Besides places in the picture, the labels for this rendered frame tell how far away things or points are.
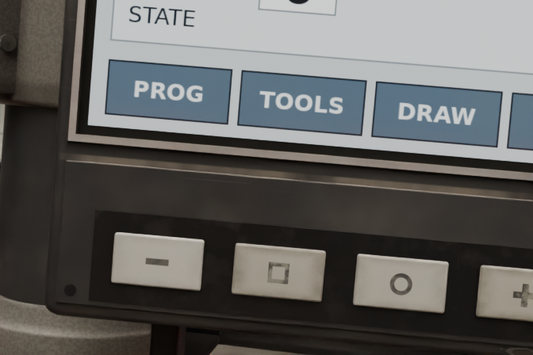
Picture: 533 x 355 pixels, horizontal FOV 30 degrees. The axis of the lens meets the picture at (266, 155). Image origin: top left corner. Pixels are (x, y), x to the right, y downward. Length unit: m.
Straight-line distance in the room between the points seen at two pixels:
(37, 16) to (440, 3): 0.23
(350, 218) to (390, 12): 0.09
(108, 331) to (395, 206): 0.21
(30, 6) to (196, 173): 0.18
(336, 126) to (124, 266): 0.10
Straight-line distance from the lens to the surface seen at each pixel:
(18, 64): 0.55
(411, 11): 0.41
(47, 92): 0.54
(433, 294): 0.41
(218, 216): 0.41
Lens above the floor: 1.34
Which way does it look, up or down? 3 degrees down
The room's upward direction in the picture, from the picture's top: 5 degrees clockwise
